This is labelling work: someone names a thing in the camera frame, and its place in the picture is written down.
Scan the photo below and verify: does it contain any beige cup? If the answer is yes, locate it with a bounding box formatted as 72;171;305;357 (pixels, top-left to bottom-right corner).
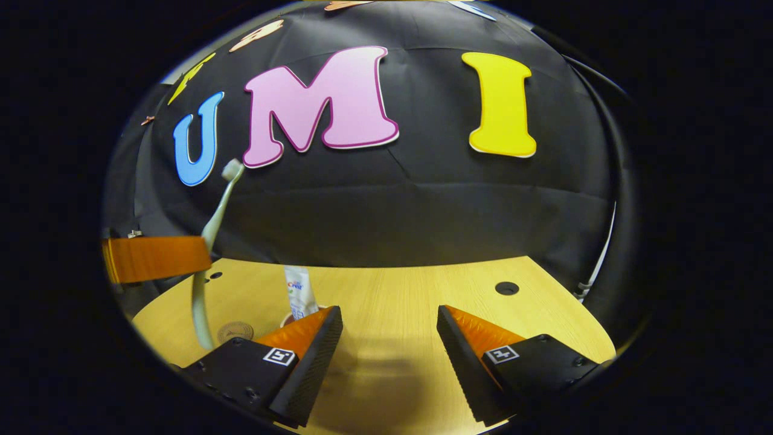
279;305;330;328

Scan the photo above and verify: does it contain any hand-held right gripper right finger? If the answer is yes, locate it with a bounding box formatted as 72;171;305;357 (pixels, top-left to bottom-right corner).
436;305;605;427

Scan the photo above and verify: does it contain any white toothpaste tube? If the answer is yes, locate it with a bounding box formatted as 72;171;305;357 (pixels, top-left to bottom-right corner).
284;265;319;321

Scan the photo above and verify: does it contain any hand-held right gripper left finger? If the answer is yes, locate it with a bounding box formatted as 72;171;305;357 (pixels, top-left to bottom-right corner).
181;305;344;428

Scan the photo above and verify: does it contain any black backdrop cloth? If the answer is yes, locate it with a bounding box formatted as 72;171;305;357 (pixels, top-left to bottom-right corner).
101;0;635;303

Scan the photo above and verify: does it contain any pale green toothbrush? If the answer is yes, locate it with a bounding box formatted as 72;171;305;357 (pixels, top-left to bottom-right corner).
191;158;245;351

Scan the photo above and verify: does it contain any wooden desktop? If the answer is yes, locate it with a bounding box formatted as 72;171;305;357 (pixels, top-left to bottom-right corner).
132;255;617;435

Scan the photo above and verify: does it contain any round brown coaster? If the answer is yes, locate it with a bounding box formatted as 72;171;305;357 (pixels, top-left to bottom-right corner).
217;321;254;345

